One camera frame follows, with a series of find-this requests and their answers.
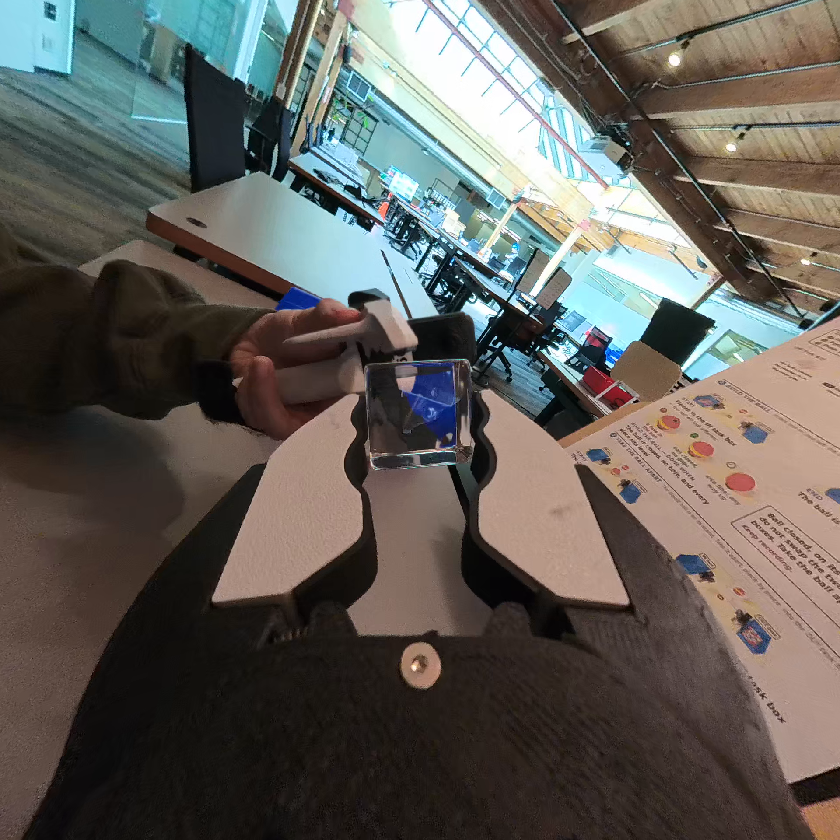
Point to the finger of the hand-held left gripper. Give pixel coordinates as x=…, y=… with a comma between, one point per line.
x=403, y=338

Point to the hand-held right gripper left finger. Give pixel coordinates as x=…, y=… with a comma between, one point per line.
x=295, y=518

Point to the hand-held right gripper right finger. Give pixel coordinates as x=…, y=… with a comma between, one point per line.
x=544, y=518

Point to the clear acrylic cube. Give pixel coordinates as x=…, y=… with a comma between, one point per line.
x=420, y=420

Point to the person's left hand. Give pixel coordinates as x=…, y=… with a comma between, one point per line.
x=262, y=341

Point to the black office chair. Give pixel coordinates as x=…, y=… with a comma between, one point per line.
x=269, y=138
x=679, y=331
x=213, y=118
x=495, y=348

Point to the long white desk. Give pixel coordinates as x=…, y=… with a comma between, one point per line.
x=485, y=275

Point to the whiteboard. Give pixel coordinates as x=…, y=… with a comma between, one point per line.
x=533, y=270
x=554, y=289

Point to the blue plastic bin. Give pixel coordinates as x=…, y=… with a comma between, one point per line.
x=295, y=300

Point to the white desk with wooden edge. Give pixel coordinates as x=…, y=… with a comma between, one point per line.
x=275, y=229
x=328, y=172
x=571, y=390

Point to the red plastic bin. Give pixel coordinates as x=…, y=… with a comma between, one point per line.
x=597, y=380

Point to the computer monitor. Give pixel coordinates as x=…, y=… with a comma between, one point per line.
x=401, y=184

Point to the printed instruction sheet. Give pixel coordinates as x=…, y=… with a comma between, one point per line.
x=722, y=525

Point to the pale chair back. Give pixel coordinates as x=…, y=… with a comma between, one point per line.
x=646, y=371

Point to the white ceiling projector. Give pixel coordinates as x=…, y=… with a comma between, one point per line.
x=607, y=152

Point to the track spotlight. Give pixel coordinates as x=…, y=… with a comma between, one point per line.
x=732, y=144
x=806, y=260
x=674, y=58

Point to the white cabinet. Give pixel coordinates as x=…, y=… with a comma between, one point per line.
x=36, y=33

